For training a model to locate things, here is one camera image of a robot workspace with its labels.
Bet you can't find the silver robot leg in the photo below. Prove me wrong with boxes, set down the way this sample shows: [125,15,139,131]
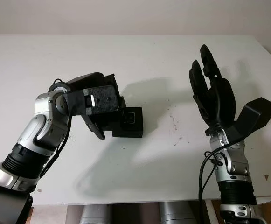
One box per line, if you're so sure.
[80,204,110,224]
[160,202,195,224]

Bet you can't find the black camera box base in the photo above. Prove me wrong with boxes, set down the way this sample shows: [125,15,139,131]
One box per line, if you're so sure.
[111,107,143,138]

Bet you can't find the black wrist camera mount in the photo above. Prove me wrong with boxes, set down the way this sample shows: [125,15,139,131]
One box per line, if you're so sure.
[64,85,121,117]
[228,98,271,142]

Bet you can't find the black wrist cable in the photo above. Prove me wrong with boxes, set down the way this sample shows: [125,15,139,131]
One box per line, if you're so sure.
[197,88,241,202]
[35,78,72,182]

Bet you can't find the black RealSense box lid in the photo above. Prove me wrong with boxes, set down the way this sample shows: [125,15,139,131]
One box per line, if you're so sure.
[100,73,127,133]

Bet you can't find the small silver depth camera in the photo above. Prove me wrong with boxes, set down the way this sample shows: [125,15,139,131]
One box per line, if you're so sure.
[123,112,136,124]

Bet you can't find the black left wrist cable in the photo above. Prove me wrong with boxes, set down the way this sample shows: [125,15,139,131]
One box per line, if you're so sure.
[35,78,72,182]

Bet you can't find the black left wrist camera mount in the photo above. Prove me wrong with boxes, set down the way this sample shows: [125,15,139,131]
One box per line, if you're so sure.
[64,85,121,117]

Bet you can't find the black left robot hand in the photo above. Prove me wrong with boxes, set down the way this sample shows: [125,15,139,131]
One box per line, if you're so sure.
[66,72,126,140]

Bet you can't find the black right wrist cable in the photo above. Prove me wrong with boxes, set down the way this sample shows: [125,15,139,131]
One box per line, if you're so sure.
[197,88,241,202]

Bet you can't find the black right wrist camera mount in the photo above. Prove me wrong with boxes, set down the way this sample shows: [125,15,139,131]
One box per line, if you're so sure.
[228,98,271,142]

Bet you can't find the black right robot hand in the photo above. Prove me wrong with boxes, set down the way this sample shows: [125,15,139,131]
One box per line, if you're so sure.
[188,44,236,128]

